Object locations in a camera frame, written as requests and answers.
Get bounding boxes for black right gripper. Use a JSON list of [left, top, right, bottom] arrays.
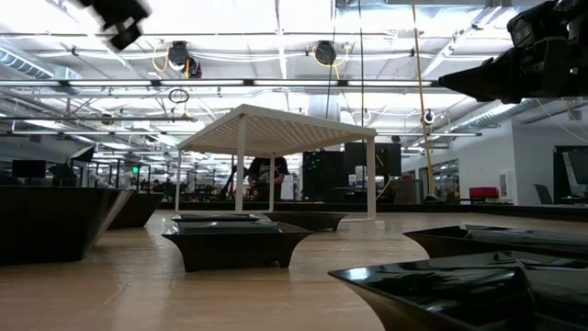
[[438, 17, 588, 105]]

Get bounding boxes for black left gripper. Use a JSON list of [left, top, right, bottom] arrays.
[[77, 0, 153, 51]]

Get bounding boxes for black small square mini plate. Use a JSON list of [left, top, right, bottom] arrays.
[[171, 212, 262, 226], [161, 221, 315, 273], [402, 223, 588, 261], [327, 250, 588, 331], [264, 211, 349, 233]]

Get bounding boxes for black flared square mini plate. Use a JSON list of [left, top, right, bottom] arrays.
[[0, 186, 135, 267], [107, 191, 165, 231]]

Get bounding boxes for long ceiling light strip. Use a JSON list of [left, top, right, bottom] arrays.
[[0, 78, 435, 88]]

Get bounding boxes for red bin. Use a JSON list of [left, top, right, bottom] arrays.
[[468, 186, 501, 202]]

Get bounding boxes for large black monitor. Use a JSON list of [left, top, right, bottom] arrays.
[[553, 145, 588, 206]]

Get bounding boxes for tilted dark screen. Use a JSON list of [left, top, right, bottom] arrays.
[[68, 145, 96, 164]]

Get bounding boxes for grey office chair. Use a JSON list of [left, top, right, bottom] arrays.
[[533, 183, 555, 206]]

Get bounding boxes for dark monitor back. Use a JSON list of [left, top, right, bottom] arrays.
[[48, 163, 78, 188]]

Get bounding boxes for tall black cabinet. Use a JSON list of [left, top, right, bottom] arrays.
[[344, 142, 403, 204]]

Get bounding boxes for small black monitor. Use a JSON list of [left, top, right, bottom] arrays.
[[11, 159, 48, 180]]

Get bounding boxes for white perforated metal shelf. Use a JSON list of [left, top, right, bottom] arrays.
[[175, 103, 378, 223]]

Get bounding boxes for black cabinet green lights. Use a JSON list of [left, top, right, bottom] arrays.
[[301, 150, 346, 203]]

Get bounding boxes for black ceiling cable reel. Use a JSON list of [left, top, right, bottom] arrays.
[[166, 40, 203, 79], [313, 40, 338, 66]]

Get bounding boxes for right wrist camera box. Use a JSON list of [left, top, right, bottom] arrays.
[[506, 3, 560, 50]]

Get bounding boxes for thick yellow hanging cable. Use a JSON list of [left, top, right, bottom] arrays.
[[411, 0, 436, 200]]

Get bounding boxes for black coiled cable loop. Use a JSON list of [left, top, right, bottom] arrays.
[[167, 86, 190, 105]]

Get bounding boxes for black hanging cable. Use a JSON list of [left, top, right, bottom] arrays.
[[356, 0, 368, 131]]

